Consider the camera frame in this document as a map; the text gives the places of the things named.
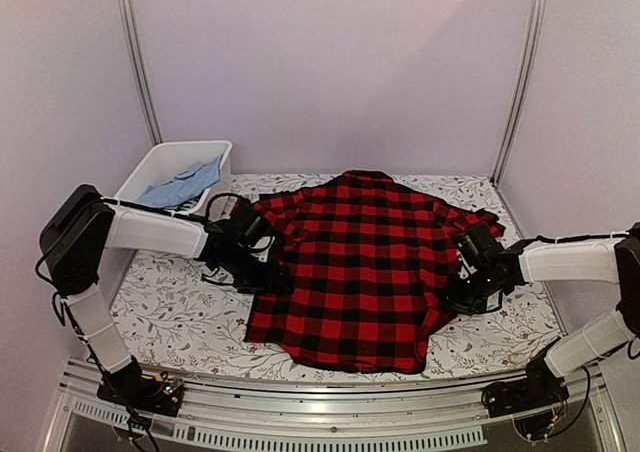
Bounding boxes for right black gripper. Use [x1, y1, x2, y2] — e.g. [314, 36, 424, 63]
[439, 266, 504, 317]

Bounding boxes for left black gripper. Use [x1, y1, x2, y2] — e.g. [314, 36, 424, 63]
[224, 245, 294, 295]

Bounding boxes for red black plaid shirt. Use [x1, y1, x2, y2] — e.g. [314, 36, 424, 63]
[245, 171, 504, 374]

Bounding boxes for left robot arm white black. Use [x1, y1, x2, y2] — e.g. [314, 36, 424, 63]
[34, 184, 293, 406]

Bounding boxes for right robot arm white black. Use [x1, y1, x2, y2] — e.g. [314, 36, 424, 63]
[440, 224, 639, 408]

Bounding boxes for floral patterned table cloth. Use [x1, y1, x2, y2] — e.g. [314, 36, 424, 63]
[109, 173, 561, 383]

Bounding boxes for light blue shirt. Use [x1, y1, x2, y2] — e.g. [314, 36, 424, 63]
[136, 155, 222, 209]

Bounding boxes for white plastic bin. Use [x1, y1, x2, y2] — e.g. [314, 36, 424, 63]
[114, 140, 233, 216]

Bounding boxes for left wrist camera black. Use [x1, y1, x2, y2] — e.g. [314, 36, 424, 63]
[229, 198, 271, 247]

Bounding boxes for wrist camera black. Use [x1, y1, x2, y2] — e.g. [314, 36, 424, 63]
[457, 225, 505, 273]
[229, 198, 271, 247]

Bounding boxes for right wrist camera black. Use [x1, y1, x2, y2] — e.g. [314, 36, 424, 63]
[457, 225, 505, 273]

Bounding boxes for left black looped cable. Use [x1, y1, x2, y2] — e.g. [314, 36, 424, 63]
[204, 191, 241, 218]

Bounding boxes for aluminium front rail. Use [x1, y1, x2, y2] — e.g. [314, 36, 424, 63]
[49, 359, 612, 440]

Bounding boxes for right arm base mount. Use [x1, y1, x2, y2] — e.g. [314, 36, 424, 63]
[481, 367, 569, 418]

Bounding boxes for right aluminium frame post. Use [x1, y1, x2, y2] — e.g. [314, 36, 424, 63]
[491, 0, 547, 188]

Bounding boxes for aluminium frame post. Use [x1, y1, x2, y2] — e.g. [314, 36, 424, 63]
[117, 0, 163, 146]
[491, 0, 547, 188]

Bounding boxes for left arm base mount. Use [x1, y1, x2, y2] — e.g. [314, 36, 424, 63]
[97, 363, 184, 417]

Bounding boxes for perforated metal cable tray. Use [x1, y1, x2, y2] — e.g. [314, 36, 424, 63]
[69, 396, 489, 448]

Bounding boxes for left aluminium frame post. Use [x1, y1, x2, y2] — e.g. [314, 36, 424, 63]
[117, 0, 163, 146]

